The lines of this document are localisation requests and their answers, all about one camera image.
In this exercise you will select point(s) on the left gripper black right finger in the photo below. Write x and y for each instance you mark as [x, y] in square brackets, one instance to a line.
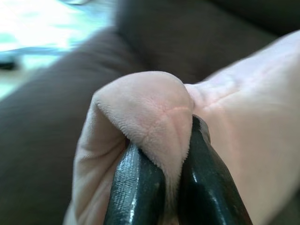
[204, 182]

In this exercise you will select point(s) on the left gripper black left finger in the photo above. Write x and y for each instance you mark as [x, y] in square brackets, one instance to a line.
[138, 192]

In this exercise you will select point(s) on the pink plush pillow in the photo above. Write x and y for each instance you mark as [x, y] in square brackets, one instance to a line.
[150, 105]

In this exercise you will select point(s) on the dark grey fabric sofa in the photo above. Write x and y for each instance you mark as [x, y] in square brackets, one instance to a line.
[164, 42]

